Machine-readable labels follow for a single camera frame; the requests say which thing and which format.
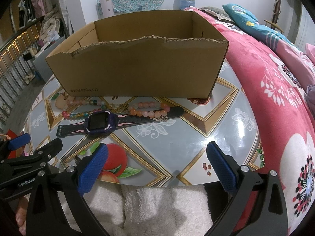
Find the multicolour bead bracelet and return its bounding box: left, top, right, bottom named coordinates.
left=61, top=99, right=108, bottom=121

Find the purple black smart watch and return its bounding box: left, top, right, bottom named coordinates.
left=56, top=106, right=184, bottom=138

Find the orange pink bead bracelet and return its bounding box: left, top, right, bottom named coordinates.
left=128, top=101, right=171, bottom=123

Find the person's left hand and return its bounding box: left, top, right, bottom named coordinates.
left=16, top=197, right=28, bottom=235

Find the white fluffy garment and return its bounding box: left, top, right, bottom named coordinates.
left=59, top=180, right=214, bottom=236

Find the red floral bed quilt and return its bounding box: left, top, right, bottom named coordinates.
left=197, top=10, right=314, bottom=235

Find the stair railing with lights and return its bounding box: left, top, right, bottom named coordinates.
left=1, top=17, right=44, bottom=132

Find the brown cardboard box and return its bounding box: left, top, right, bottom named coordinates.
left=46, top=10, right=229, bottom=98

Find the pink blanket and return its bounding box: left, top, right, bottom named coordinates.
left=276, top=40, right=314, bottom=92

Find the teal patterned pillow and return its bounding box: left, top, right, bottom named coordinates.
left=223, top=3, right=299, bottom=51

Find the wooden coat stand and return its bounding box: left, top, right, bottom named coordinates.
left=264, top=0, right=284, bottom=34

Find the gold chain necklace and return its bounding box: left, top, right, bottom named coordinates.
left=108, top=103, right=131, bottom=115

